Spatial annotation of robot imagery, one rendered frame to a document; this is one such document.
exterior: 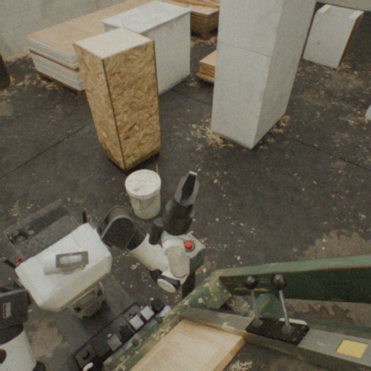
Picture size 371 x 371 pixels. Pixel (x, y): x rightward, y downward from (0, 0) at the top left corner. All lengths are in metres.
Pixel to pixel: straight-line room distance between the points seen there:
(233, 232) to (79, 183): 1.61
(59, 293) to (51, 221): 0.23
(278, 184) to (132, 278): 1.68
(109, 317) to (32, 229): 1.24
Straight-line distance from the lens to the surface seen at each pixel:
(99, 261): 1.03
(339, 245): 2.86
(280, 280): 0.72
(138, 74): 2.61
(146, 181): 2.54
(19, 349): 1.09
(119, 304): 2.20
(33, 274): 1.04
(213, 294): 1.42
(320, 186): 3.24
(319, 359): 0.70
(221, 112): 3.34
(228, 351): 0.92
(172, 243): 0.89
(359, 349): 0.64
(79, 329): 2.22
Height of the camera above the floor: 2.19
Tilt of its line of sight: 47 degrees down
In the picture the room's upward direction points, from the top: straight up
